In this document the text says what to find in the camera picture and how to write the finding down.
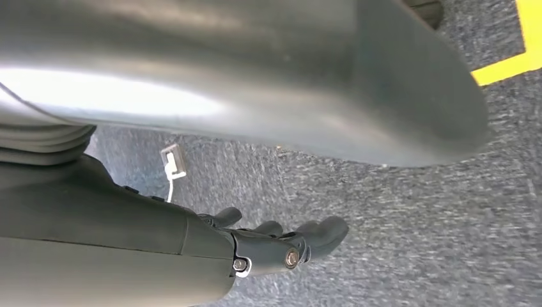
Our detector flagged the floor socket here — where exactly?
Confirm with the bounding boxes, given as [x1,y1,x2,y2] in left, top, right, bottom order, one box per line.
[160,143,188,182]

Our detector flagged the white plug cable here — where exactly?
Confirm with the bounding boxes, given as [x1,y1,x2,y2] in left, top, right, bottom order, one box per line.
[164,152,178,204]

